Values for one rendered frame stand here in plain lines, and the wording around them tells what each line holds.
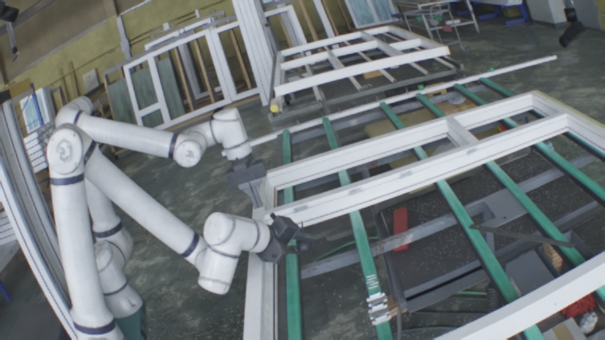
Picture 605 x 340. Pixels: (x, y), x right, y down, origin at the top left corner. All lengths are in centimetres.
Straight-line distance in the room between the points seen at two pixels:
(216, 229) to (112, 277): 76
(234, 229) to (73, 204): 47
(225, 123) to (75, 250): 83
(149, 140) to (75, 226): 61
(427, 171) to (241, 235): 77
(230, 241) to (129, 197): 31
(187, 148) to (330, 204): 51
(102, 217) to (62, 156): 91
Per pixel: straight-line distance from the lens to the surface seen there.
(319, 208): 197
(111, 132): 191
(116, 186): 152
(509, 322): 112
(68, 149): 132
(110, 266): 209
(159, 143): 186
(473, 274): 194
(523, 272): 165
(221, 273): 150
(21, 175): 197
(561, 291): 116
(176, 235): 158
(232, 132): 195
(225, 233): 145
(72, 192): 136
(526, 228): 208
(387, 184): 197
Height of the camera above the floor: 165
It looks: 19 degrees down
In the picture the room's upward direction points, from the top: 19 degrees counter-clockwise
